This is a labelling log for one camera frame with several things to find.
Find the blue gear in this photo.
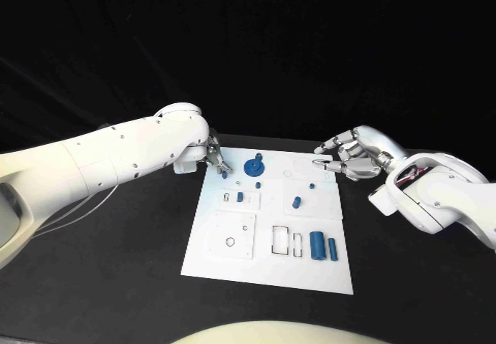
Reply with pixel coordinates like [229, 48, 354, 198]
[242, 158, 266, 178]

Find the thick blue cylinder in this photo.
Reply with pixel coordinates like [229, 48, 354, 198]
[308, 231, 325, 261]

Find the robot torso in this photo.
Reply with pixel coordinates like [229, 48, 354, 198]
[170, 320, 395, 344]

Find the white task board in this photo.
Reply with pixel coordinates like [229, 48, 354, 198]
[180, 146, 354, 296]

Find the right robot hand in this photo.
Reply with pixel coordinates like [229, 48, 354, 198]
[311, 125, 411, 182]

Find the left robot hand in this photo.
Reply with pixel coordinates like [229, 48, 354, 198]
[199, 128, 233, 175]

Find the white cable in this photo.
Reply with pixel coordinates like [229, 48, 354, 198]
[36, 185, 118, 232]
[30, 185, 118, 239]

